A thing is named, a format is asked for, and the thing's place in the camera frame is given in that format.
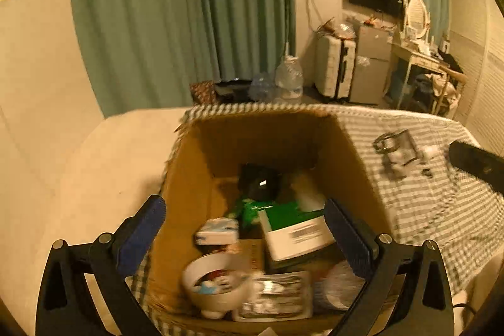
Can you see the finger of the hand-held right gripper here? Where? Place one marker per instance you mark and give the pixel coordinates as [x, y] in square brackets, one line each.
[476, 162]

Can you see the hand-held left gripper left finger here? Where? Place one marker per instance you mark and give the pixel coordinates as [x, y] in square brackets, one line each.
[141, 229]

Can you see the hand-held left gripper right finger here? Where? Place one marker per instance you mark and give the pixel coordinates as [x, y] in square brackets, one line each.
[348, 241]

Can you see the clear round plastic lid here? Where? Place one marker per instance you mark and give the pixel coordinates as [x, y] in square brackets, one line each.
[338, 287]

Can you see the green white medicine box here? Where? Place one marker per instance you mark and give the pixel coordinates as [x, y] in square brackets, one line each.
[295, 235]

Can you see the brown cardboard box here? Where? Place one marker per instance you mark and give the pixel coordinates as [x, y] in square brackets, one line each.
[185, 178]

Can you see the white round container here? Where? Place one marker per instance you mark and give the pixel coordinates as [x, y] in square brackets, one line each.
[204, 269]

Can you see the blue white small packet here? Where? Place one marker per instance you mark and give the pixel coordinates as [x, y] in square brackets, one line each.
[216, 233]

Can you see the silver foil blister pack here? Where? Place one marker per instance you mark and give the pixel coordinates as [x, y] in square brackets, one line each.
[275, 296]

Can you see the green plastic packet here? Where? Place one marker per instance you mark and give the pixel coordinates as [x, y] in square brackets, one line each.
[252, 212]

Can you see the black rounded object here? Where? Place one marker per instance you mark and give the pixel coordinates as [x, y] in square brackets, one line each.
[256, 182]

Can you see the small dark clip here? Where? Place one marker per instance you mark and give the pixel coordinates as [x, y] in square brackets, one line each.
[427, 173]

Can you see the beige bed sheet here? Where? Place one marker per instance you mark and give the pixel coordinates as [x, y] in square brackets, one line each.
[110, 170]

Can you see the clear plastic packet dark edge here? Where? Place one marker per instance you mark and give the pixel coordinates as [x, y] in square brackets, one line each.
[395, 151]

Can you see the chair with piled clothes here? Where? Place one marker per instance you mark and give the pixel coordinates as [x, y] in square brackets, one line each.
[437, 88]

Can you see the white louvered wardrobe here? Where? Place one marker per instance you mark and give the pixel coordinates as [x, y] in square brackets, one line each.
[484, 60]

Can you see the cream dressing table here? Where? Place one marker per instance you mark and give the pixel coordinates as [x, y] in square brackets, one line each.
[417, 58]

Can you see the grey mini fridge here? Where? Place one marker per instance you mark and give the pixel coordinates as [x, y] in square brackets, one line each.
[370, 64]

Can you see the brown patterned bag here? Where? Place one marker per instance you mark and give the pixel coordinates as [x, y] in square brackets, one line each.
[202, 94]

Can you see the oval white vanity mirror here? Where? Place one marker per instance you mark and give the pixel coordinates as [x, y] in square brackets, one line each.
[416, 15]

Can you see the white hard suitcase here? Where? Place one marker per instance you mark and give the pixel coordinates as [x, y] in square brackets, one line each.
[334, 68]

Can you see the large clear water bottle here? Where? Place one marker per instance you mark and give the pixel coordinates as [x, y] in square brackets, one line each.
[289, 78]

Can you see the pile of plastic bags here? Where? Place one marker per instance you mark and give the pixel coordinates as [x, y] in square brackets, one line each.
[340, 29]

